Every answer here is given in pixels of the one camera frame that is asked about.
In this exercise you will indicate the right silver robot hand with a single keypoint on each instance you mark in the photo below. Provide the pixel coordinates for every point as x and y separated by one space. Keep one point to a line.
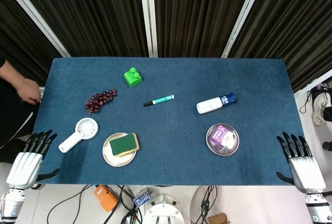
306 172

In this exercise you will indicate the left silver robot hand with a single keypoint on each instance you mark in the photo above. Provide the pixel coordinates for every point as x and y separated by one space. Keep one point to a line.
24 164

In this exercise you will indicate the purple box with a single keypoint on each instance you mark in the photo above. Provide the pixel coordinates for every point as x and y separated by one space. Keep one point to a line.
220 136

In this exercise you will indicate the green and yellow sponge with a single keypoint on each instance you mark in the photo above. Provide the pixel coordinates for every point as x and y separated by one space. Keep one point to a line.
122 144

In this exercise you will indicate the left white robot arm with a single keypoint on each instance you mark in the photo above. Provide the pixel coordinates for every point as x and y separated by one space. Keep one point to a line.
11 203

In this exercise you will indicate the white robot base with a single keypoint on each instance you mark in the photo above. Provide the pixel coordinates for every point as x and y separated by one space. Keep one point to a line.
162 211

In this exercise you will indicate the white sneaker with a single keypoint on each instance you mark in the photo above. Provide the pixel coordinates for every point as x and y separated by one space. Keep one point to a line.
318 110

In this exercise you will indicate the white handheld fan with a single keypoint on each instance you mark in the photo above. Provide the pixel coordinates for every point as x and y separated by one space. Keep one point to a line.
86 128

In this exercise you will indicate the bystander in black clothes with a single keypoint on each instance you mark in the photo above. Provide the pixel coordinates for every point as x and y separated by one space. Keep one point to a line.
15 84

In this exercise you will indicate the round steel plate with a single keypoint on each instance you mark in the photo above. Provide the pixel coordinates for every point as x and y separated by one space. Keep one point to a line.
118 160
223 152

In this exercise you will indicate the orange device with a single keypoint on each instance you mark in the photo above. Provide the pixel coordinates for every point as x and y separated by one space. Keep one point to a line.
105 198

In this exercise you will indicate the red grape bunch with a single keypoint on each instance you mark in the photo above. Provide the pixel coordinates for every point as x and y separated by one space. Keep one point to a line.
99 100

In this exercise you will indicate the brown cardboard box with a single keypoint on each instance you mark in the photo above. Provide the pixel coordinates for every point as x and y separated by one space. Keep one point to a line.
218 219

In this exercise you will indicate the white bottle with blue cap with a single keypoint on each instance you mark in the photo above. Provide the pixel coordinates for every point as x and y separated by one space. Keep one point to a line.
210 105

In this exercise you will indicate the blue and white small box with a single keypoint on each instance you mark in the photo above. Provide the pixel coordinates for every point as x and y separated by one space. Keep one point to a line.
142 198

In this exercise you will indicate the green toy block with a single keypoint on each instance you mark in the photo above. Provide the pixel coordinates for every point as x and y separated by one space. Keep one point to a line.
132 77

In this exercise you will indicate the blue table cloth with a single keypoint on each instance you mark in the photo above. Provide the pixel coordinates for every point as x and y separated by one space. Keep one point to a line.
171 136

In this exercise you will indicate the teal marker pen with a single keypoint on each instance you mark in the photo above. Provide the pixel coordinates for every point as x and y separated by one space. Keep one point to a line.
160 100

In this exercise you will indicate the dark pleated curtain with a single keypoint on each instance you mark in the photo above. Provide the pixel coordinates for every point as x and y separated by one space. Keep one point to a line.
103 14

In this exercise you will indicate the white frame post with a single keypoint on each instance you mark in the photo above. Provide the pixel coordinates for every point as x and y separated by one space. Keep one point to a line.
148 16
39 17
243 17

